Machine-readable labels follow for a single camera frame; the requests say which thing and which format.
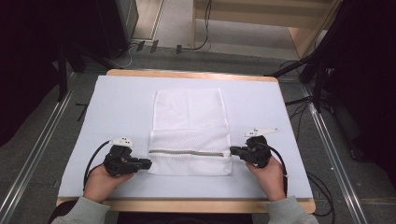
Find dark cabinet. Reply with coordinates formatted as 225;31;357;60
92;0;140;59

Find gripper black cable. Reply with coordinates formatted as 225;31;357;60
262;142;290;198
82;140;112;191

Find black metal stand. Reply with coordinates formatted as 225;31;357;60
56;42;69;103
263;46;345;114

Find white table mat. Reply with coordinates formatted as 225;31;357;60
57;75;314;200

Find person's right hand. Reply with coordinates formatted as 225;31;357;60
245;155;287;203

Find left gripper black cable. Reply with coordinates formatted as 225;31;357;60
82;140;112;191

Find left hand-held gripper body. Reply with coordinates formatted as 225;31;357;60
103;136;143;177

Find wooden table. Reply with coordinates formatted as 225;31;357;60
55;68;317;215

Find black floor cables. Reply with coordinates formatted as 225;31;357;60
284;95;314;142

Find light wooden shelf unit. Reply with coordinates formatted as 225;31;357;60
191;0;344;60

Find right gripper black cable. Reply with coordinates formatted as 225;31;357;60
262;142;290;198

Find metal floor rail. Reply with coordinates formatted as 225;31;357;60
0;72;78;224
300;83;370;224

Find black floor cable loop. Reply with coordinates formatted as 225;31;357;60
305;171;336;218

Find black hanging cable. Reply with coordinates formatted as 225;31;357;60
186;0;213;51

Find person's left hand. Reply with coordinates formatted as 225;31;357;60
82;163;135;203

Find white floor cable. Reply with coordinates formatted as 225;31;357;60
114;45;138;69

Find white mesh laundry bag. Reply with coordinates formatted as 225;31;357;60
147;88;233;177

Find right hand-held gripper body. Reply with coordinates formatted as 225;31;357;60
244;127;280;169

